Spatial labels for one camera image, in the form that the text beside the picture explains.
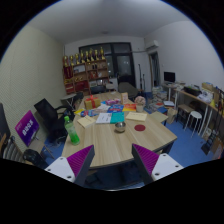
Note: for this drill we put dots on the purple sign board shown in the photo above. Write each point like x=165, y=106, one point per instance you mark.
x=27, y=128

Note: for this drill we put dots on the teal book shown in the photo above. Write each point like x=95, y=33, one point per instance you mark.
x=117, y=117

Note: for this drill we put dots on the small steel cup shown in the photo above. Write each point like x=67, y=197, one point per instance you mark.
x=120, y=127

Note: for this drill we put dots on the light wooden chair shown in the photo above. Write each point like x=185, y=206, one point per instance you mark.
x=38, y=146

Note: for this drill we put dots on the pile of books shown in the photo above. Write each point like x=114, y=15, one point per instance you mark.
x=159, y=96

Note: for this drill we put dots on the yellow paper sheet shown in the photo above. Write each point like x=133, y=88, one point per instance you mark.
x=79, y=111

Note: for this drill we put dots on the white round stool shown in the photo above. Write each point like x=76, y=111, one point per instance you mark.
x=195, y=115

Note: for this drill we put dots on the pink flower bouquet pot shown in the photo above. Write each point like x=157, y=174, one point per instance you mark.
x=140, y=101

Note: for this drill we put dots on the white desk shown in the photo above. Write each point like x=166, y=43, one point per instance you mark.
x=169, y=87

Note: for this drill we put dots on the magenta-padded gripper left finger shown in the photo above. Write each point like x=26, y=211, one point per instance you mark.
x=80, y=160

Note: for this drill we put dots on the white paper sheet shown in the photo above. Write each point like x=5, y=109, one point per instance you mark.
x=102, y=108

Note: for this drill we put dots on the black computer monitor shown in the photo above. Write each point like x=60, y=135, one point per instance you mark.
x=169, y=77

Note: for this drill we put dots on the black office chair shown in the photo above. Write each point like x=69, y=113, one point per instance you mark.
x=50, y=116

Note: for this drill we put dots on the blue red patterned book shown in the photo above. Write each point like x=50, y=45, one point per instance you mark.
x=89, y=113

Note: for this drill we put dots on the flat round red coaster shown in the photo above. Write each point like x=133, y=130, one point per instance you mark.
x=139, y=127

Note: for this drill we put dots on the orange yellow book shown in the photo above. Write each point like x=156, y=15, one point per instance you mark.
x=129, y=107

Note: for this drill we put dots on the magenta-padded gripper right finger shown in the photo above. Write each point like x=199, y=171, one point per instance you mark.
x=146, y=158

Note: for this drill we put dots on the brown chair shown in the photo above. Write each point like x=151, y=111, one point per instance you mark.
x=127, y=90

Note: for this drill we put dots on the beige envelope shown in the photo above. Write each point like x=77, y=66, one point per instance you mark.
x=136, y=116
x=86, y=121

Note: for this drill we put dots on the black thin stand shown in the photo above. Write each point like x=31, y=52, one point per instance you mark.
x=140, y=78

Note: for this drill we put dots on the small grey folding table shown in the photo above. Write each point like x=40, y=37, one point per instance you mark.
x=68, y=97

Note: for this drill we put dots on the wooden shelf unit with trophies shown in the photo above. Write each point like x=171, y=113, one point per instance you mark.
x=85, y=75

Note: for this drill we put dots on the black printer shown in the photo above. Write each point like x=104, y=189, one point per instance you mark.
x=192, y=91

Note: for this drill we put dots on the small standing card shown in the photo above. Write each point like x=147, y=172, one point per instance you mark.
x=124, y=98

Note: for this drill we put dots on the pink box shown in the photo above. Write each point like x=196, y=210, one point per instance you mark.
x=113, y=102

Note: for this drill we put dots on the long wooden side desk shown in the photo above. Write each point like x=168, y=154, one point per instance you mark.
x=196, y=99

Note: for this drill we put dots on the small wooden-top bench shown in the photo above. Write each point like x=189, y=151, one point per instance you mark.
x=185, y=108

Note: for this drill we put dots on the white book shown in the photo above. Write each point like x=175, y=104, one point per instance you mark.
x=103, y=118

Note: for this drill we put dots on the white air conditioner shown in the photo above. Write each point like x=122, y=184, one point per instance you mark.
x=152, y=45

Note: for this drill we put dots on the green drink bottle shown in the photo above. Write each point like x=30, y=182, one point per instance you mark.
x=72, y=134

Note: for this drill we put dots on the low wooden side table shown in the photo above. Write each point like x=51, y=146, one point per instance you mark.
x=158, y=116

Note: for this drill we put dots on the yellow gift box red ribbon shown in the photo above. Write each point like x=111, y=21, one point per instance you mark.
x=92, y=102

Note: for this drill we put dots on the black bag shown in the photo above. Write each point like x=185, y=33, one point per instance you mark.
x=35, y=158

